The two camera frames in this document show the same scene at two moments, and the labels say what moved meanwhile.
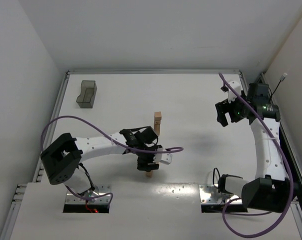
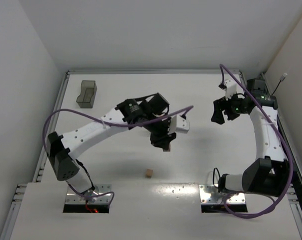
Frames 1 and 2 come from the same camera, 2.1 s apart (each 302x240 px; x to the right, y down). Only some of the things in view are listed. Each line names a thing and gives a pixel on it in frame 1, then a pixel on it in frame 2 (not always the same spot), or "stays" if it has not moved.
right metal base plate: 209,194 stays
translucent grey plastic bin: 87,95 stays
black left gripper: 147,166 → 161,136
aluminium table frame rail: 153,72 stays
